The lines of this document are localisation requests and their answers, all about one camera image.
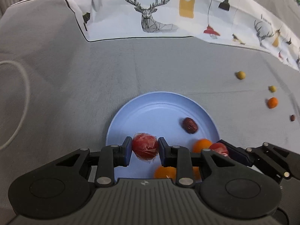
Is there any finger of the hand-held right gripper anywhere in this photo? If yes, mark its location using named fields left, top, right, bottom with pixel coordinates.
left=219, top=140, right=292, bottom=184

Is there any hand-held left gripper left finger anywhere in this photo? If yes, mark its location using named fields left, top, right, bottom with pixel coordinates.
left=44, top=136, right=133, bottom=188

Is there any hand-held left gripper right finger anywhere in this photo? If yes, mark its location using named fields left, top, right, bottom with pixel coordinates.
left=158, top=137, right=249, bottom=187

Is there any red candy ball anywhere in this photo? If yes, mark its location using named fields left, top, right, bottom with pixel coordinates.
left=132, top=133, right=160, bottom=163

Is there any plastic-wrapped red plum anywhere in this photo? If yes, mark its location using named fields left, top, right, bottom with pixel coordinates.
left=208, top=142, right=229, bottom=156

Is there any blue plate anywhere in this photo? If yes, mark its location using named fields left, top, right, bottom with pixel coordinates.
left=105, top=91, right=221, bottom=181

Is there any grey bed sheet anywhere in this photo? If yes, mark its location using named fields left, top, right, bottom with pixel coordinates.
left=0, top=0, right=300, bottom=225

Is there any printed deer blanket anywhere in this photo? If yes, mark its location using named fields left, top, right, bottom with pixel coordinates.
left=30, top=0, right=300, bottom=72

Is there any white charging cable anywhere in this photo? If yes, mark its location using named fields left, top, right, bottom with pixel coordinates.
left=0, top=60, right=30, bottom=150

